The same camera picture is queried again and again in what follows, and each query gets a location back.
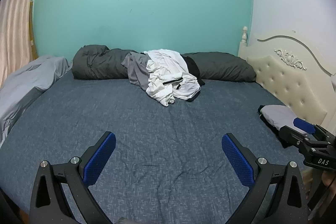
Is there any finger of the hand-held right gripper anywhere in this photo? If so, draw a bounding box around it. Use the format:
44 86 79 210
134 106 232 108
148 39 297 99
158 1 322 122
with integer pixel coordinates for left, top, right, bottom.
293 117 334 146
279 126 313 151

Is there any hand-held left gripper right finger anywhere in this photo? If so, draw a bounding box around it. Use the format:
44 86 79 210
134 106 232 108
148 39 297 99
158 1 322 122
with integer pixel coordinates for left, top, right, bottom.
221 133 309 224

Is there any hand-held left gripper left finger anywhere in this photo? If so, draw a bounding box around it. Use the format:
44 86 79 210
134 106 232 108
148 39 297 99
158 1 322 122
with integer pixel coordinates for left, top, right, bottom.
29 131 116 224

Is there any white polo shirt black trim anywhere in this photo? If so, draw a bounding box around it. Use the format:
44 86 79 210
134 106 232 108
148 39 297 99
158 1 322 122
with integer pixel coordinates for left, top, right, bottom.
146 67 201 107

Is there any cream tufted headboard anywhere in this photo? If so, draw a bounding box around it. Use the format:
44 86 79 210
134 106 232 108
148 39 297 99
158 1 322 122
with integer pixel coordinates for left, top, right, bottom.
238 27 336 136

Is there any bed with blue sheet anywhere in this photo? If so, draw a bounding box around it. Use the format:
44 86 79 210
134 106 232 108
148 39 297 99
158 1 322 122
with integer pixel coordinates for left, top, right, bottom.
0 73 315 224

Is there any rolled dark grey duvet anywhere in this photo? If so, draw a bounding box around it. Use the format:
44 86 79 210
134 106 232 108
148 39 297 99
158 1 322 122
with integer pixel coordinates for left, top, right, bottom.
72 45 257 82

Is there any crumpled black garment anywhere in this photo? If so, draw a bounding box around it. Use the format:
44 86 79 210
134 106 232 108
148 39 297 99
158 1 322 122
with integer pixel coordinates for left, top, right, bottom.
182 55 206 86

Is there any light grey sheet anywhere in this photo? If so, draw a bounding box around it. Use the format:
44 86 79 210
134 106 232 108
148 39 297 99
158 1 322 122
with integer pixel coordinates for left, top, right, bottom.
0 55 72 148

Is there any crumpled white garment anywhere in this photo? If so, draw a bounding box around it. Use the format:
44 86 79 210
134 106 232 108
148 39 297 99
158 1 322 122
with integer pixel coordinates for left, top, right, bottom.
142 49 188 77

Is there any pink striped curtain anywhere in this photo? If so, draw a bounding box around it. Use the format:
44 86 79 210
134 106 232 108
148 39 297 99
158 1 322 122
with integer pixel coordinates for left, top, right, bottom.
0 0 50 88

